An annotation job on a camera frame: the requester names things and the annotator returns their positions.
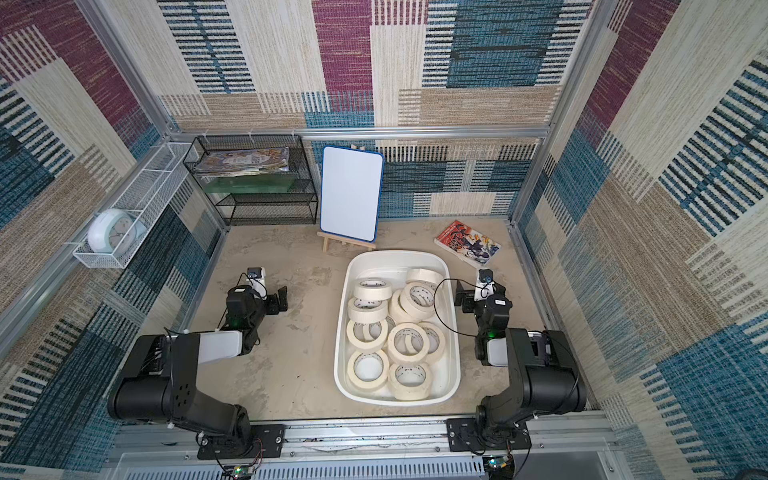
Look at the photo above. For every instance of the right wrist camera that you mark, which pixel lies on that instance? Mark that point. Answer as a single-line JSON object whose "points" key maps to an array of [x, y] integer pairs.
{"points": [[483, 283]]}

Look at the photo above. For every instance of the white plastic storage box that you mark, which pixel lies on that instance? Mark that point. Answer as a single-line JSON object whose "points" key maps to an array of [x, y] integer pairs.
{"points": [[393, 265]]}

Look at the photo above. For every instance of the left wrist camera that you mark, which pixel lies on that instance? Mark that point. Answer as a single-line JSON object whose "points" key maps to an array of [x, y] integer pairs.
{"points": [[256, 279]]}

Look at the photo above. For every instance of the red manga book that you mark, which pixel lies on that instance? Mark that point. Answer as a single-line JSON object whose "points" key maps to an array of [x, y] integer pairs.
{"points": [[468, 244]]}

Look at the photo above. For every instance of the white alarm clock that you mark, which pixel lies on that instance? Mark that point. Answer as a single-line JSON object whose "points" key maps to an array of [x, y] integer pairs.
{"points": [[114, 232]]}

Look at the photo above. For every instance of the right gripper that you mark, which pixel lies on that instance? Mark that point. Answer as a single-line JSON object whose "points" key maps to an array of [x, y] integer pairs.
{"points": [[466, 297]]}

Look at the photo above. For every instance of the black wire shelf rack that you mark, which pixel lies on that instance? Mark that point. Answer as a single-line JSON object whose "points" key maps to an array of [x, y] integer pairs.
{"points": [[299, 206]]}

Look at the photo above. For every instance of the green book on shelf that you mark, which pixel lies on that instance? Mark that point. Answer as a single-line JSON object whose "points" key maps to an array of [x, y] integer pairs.
{"points": [[253, 184]]}

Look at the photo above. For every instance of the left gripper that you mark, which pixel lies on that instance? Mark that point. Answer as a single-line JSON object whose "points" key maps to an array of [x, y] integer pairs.
{"points": [[273, 308]]}

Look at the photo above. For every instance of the colourful magazine on shelf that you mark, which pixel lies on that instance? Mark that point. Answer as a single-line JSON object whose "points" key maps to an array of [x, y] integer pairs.
{"points": [[248, 162]]}

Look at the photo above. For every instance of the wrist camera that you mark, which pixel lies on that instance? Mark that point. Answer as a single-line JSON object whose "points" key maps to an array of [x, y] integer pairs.
{"points": [[256, 279], [483, 283]]}

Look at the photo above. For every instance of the white wire wall basket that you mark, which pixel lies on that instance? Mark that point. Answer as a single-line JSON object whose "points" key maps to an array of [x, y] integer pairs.
{"points": [[145, 198]]}

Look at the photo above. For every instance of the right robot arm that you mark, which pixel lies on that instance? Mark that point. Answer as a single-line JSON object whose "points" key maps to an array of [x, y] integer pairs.
{"points": [[543, 376]]}

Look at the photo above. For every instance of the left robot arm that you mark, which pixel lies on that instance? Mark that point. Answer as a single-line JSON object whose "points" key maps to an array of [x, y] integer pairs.
{"points": [[158, 381]]}

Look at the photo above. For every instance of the blue framed whiteboard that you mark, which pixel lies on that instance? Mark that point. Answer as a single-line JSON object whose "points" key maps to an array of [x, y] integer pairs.
{"points": [[351, 181]]}

